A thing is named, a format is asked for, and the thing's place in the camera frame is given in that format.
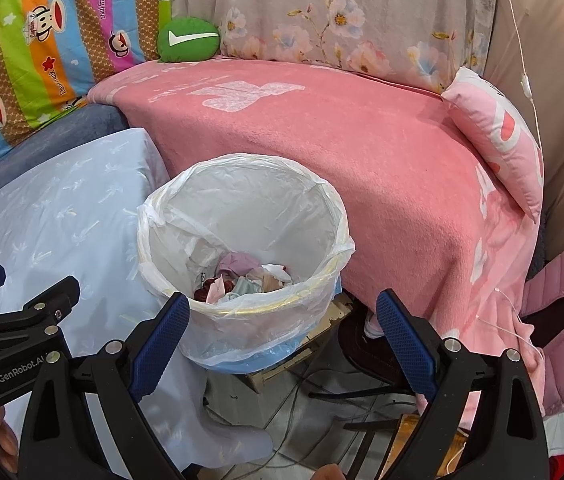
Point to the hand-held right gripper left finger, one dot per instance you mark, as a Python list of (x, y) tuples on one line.
[(159, 340)]

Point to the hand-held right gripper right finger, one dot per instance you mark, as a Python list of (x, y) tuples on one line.
[(407, 345)]

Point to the dark red scrunchie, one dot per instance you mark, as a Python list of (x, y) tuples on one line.
[(204, 291)]

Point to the purple cloth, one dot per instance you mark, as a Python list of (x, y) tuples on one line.
[(239, 262)]

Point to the bin with white plastic liner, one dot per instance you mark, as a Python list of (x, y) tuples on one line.
[(262, 210)]

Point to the person's left hand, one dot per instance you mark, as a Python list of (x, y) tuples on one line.
[(4, 440)]

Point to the dark stool with black legs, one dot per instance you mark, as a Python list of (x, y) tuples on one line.
[(362, 355)]

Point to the worn wooden stand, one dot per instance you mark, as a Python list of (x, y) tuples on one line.
[(322, 315)]

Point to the yellow brown board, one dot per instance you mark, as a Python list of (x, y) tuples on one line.
[(412, 440)]

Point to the blue grey sofa cushion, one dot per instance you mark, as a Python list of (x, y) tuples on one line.
[(62, 130)]

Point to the pink blanket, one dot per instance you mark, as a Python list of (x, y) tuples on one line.
[(337, 160)]

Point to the striped monkey print sheet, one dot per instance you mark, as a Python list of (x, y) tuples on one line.
[(37, 60)]

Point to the pink pillow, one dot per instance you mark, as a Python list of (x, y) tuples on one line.
[(492, 125)]

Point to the green round cushion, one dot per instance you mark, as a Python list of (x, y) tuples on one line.
[(182, 52)]

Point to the beige curtain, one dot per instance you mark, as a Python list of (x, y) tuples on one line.
[(562, 110)]

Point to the grey floral sheet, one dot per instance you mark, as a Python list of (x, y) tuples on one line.
[(362, 10)]

